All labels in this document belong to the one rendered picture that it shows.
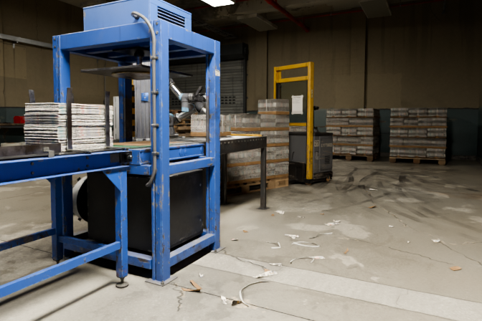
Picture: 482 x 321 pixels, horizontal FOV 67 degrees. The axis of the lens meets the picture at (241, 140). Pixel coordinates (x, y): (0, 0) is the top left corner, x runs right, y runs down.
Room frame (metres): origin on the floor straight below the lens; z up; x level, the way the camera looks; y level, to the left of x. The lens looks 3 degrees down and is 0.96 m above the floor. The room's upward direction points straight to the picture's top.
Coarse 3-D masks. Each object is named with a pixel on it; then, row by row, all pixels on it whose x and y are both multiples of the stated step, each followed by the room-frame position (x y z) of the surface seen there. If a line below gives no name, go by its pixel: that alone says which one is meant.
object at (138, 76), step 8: (136, 64) 2.28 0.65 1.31; (144, 64) 2.29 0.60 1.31; (88, 72) 2.54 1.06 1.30; (96, 72) 2.54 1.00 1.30; (104, 72) 2.53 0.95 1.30; (112, 72) 2.53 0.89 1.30; (120, 72) 2.46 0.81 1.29; (128, 72) 2.45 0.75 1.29; (136, 72) 2.45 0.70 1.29; (144, 72) 2.46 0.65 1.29; (176, 72) 2.58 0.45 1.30
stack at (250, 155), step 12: (240, 132) 4.77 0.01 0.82; (252, 132) 4.93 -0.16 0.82; (264, 132) 5.07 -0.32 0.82; (228, 156) 4.63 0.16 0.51; (240, 156) 4.77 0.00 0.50; (252, 156) 4.91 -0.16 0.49; (228, 168) 4.66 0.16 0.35; (240, 168) 4.78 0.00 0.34; (252, 168) 4.92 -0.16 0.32; (228, 180) 4.64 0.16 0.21; (228, 192) 4.81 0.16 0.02; (240, 192) 4.79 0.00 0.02
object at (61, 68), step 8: (56, 40) 2.53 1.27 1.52; (56, 48) 2.53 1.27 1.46; (56, 56) 2.53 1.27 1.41; (64, 56) 2.54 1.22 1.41; (56, 64) 2.53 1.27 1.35; (64, 64) 2.54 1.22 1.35; (56, 72) 2.53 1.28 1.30; (64, 72) 2.54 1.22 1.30; (56, 80) 2.53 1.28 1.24; (64, 80) 2.54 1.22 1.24; (56, 88) 2.53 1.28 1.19; (64, 88) 2.54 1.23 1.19; (56, 96) 2.53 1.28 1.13; (64, 96) 2.53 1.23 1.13; (64, 176) 2.52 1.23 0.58; (64, 184) 2.52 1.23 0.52; (64, 192) 2.52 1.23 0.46; (64, 200) 2.52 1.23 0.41; (64, 208) 2.52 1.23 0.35; (72, 208) 2.58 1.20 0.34; (64, 216) 2.52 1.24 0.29; (72, 216) 2.58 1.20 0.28; (64, 224) 2.51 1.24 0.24; (72, 224) 2.58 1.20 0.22; (64, 232) 2.51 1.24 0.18; (72, 232) 2.57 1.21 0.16
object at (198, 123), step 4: (196, 116) 3.84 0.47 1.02; (200, 116) 3.82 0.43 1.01; (204, 116) 3.80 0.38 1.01; (220, 116) 3.87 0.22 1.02; (192, 120) 3.87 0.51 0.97; (196, 120) 3.85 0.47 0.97; (200, 120) 3.82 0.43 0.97; (204, 120) 3.80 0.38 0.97; (192, 124) 3.87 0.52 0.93; (196, 124) 3.85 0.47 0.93; (200, 124) 3.83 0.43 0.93; (204, 124) 3.80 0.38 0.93; (192, 128) 3.87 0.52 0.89; (196, 128) 3.85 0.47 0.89; (200, 128) 3.83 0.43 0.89; (204, 128) 3.80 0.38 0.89; (220, 128) 3.88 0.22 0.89; (204, 132) 3.80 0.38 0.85; (196, 136) 3.87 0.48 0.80; (200, 136) 3.84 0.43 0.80; (204, 136) 3.81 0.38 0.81
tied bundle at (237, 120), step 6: (234, 120) 5.00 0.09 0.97; (240, 120) 4.90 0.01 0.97; (246, 120) 4.85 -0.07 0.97; (252, 120) 4.92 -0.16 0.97; (258, 120) 4.99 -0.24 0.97; (234, 126) 5.00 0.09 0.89; (240, 126) 4.91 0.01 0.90; (246, 126) 4.85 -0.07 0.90; (252, 126) 4.92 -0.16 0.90; (258, 126) 4.99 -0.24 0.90
